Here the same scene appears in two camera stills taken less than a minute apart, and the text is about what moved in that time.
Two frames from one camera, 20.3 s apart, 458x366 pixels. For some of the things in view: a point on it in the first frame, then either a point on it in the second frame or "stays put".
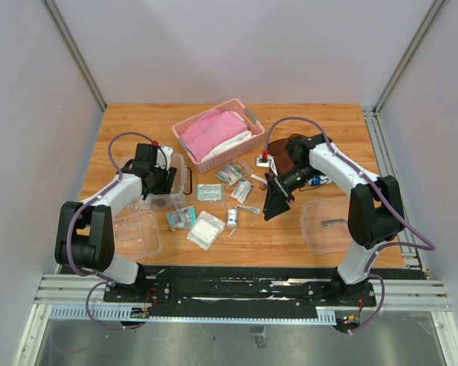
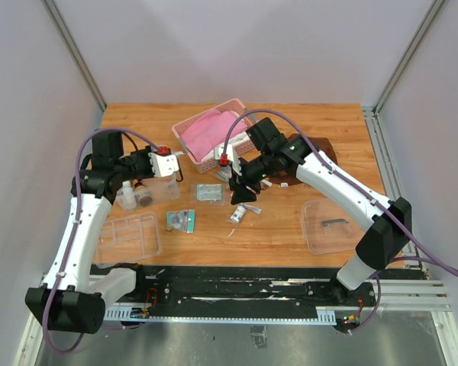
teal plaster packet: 182,218 stays put
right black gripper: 275,201 to 241,194
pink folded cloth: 213,127 stays put
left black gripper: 164,188 to 144,152
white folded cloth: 228,144 stays put
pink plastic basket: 214,136 stays put
